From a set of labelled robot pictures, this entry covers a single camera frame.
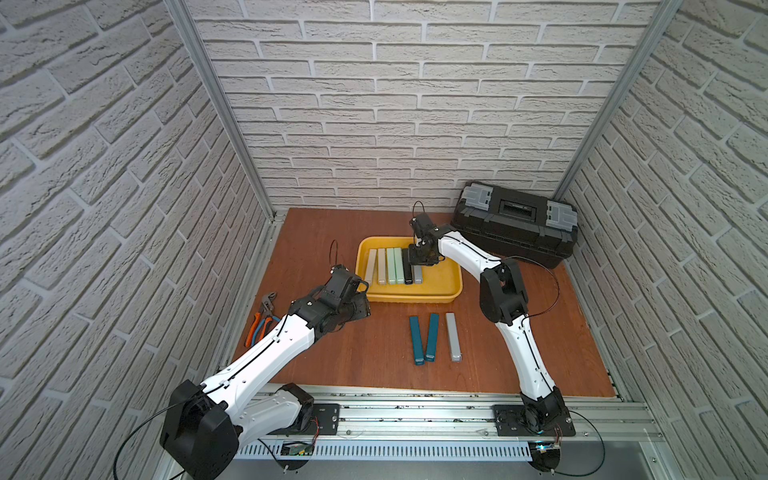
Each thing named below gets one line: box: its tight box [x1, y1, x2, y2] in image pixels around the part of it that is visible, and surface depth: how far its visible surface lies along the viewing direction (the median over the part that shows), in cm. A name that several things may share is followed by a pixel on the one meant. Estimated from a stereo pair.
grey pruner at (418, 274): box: [414, 265, 423, 284], surface depth 100 cm
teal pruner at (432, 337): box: [426, 314, 439, 362], surface depth 87 cm
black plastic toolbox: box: [451, 181, 579, 269], surface depth 99 cm
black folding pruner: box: [401, 248, 413, 285], surface depth 102 cm
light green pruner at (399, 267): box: [394, 247, 405, 285], surface depth 102 cm
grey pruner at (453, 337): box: [445, 313, 463, 362], surface depth 87 cm
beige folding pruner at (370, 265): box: [366, 248, 377, 286], surface depth 102 cm
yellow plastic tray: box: [355, 236, 464, 303], surface depth 100 cm
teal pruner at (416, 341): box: [410, 316, 424, 366], surface depth 86 cm
